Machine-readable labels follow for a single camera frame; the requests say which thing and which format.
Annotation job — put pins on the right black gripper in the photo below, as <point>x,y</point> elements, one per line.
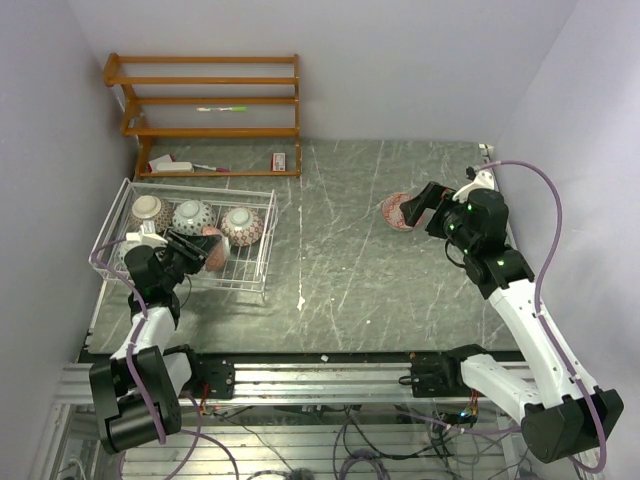
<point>431,197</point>

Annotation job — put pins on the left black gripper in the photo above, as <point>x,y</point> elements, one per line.
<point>198,246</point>

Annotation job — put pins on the black and white leaf bowl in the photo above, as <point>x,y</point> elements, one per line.
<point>218,257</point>

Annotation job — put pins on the red circle patterned bowl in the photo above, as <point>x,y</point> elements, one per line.
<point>191,217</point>

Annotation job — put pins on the red striped bowl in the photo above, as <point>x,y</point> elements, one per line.
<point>392,213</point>

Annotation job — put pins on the brown patterned bowl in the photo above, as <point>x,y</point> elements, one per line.
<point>152,209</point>

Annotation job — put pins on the dark blue patterned bowl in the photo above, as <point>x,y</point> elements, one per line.
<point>242,226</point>

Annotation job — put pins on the light blue patterned bowl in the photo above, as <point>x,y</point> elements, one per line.
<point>123,249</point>

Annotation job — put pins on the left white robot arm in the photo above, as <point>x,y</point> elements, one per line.
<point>136,390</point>

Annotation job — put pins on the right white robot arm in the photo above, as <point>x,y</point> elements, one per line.
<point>564,412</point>

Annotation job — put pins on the white soap bar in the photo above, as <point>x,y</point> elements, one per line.
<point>178,167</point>

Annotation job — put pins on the red and white flat box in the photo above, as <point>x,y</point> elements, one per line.
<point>154,165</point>

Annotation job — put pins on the red and white card box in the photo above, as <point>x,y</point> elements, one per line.
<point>278,162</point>

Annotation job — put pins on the white wire dish rack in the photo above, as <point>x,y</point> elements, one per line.
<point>247,269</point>

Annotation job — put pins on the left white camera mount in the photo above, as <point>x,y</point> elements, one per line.
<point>146,235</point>

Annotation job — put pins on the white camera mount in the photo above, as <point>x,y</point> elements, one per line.
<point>478,179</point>
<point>146,235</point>

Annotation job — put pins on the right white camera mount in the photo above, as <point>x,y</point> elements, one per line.
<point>478,179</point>

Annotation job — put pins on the aluminium mounting rail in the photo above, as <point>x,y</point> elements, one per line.
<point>282,384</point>

